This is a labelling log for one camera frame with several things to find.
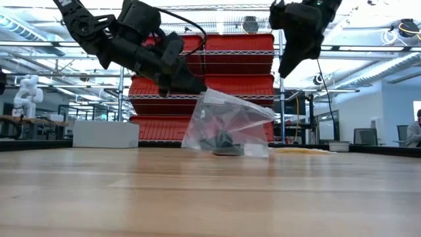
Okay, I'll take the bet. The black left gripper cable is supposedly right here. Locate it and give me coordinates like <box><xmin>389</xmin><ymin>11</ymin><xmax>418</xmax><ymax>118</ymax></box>
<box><xmin>154</xmin><ymin>7</ymin><xmax>208</xmax><ymax>57</ymax></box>

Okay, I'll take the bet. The black hanging cable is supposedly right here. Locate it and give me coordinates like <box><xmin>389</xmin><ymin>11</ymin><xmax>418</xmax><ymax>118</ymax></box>
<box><xmin>314</xmin><ymin>57</ymin><xmax>340</xmax><ymax>142</ymax></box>

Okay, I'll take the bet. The black ceiling cable reel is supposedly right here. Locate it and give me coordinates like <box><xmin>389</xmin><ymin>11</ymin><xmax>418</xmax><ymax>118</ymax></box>
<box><xmin>390</xmin><ymin>18</ymin><xmax>421</xmax><ymax>45</ymax></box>

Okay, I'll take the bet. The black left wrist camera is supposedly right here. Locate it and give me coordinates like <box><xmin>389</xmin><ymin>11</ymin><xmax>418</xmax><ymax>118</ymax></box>
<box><xmin>161</xmin><ymin>32</ymin><xmax>186</xmax><ymax>66</ymax></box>

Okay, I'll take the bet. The person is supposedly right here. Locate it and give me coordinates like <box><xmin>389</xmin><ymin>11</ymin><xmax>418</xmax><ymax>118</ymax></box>
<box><xmin>405</xmin><ymin>108</ymin><xmax>421</xmax><ymax>148</ymax></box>

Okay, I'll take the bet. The clear plastic zip bag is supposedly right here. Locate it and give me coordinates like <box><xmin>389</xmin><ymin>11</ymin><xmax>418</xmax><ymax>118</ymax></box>
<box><xmin>272</xmin><ymin>147</ymin><xmax>331</xmax><ymax>156</ymax></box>
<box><xmin>180</xmin><ymin>88</ymin><xmax>276</xmax><ymax>159</ymax></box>

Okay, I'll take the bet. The black aluminium table frame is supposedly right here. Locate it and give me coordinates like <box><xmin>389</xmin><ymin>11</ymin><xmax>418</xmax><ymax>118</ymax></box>
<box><xmin>0</xmin><ymin>138</ymin><xmax>421</xmax><ymax>158</ymax></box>

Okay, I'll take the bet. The round grey ceiling device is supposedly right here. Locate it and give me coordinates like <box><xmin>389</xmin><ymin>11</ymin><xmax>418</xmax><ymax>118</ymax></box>
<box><xmin>242</xmin><ymin>15</ymin><xmax>260</xmax><ymax>35</ymax></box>

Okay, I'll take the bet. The white cardboard box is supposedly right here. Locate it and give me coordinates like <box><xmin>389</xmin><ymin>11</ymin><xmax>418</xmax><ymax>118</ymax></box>
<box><xmin>72</xmin><ymin>120</ymin><xmax>140</xmax><ymax>149</ymax></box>

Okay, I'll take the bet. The black tape roll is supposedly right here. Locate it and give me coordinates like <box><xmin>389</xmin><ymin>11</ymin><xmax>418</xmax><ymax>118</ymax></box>
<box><xmin>328</xmin><ymin>140</ymin><xmax>351</xmax><ymax>153</ymax></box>

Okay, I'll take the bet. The chrome wire shelf cart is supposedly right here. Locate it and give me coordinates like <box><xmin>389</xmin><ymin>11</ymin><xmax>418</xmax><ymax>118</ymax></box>
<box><xmin>116</xmin><ymin>3</ymin><xmax>287</xmax><ymax>145</ymax></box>

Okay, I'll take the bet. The black monitor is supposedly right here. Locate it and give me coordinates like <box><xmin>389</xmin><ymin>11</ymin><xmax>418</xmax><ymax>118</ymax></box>
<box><xmin>274</xmin><ymin>90</ymin><xmax>307</xmax><ymax>117</ymax></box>

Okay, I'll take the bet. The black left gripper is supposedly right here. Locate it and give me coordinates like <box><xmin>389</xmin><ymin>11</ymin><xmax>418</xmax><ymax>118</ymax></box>
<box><xmin>97</xmin><ymin>32</ymin><xmax>209</xmax><ymax>98</ymax></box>

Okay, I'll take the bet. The wooden workbench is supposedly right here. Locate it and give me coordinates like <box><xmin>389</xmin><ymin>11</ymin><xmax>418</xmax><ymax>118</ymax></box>
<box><xmin>0</xmin><ymin>114</ymin><xmax>70</xmax><ymax>141</ymax></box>

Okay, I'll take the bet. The grey office chair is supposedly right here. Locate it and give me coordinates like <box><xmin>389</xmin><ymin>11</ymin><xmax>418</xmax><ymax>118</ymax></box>
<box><xmin>395</xmin><ymin>124</ymin><xmax>409</xmax><ymax>148</ymax></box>
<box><xmin>353</xmin><ymin>127</ymin><xmax>379</xmax><ymax>147</ymax></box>

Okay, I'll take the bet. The silver ventilation duct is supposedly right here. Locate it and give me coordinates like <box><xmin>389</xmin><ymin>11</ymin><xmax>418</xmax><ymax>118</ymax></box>
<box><xmin>285</xmin><ymin>52</ymin><xmax>421</xmax><ymax>92</ymax></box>
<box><xmin>0</xmin><ymin>8</ymin><xmax>66</xmax><ymax>57</ymax></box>

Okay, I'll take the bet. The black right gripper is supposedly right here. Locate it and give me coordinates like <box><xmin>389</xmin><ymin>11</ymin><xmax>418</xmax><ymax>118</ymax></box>
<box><xmin>268</xmin><ymin>0</ymin><xmax>326</xmax><ymax>79</ymax></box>

